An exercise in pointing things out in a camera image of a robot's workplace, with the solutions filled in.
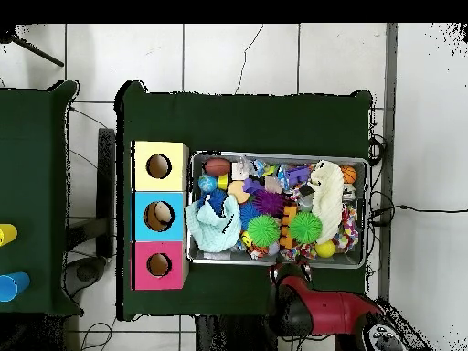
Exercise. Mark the polka dot cloth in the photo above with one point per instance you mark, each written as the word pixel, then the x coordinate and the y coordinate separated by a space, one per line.
pixel 298 251

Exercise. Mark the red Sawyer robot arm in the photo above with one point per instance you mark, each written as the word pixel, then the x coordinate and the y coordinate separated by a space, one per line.
pixel 329 310

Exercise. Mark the wooden box with three holes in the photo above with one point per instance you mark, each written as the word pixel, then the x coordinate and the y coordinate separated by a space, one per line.
pixel 175 153

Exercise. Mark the blue spiky rubber ball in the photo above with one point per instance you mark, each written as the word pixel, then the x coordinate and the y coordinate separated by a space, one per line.
pixel 218 199
pixel 248 215

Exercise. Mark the globe print ball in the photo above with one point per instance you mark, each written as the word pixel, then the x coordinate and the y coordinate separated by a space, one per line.
pixel 207 183

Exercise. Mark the brown toy football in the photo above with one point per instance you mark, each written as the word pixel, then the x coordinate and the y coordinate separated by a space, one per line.
pixel 217 166

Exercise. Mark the purple spiky rubber ball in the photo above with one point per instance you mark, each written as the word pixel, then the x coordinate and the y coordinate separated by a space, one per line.
pixel 270 203

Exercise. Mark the mint knitted cloth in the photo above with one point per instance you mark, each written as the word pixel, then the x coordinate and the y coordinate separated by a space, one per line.
pixel 212 234

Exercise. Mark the green spiky rubber ball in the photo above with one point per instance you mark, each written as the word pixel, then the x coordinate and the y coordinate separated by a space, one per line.
pixel 305 227
pixel 263 230

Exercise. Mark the purple toy building brick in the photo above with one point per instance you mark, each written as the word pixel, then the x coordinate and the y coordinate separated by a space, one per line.
pixel 297 174

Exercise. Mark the dark green table cloth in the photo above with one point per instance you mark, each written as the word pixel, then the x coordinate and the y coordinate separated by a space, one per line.
pixel 33 164
pixel 256 124

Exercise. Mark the cream knitted cloth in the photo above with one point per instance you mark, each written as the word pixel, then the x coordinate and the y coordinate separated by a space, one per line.
pixel 329 197

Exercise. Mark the black upright panel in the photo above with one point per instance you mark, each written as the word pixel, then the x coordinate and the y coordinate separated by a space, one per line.
pixel 106 190

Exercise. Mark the grey stand foot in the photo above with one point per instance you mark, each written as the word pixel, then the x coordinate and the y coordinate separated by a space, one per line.
pixel 86 272

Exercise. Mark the yellow cup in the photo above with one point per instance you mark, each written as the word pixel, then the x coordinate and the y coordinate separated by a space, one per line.
pixel 7 234

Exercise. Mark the blue cup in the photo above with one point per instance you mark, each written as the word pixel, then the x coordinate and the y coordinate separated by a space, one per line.
pixel 12 287

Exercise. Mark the black tripod leg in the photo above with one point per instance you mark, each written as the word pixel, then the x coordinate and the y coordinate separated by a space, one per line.
pixel 36 51

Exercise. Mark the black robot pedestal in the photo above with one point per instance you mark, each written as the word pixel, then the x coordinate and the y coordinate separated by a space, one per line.
pixel 234 336

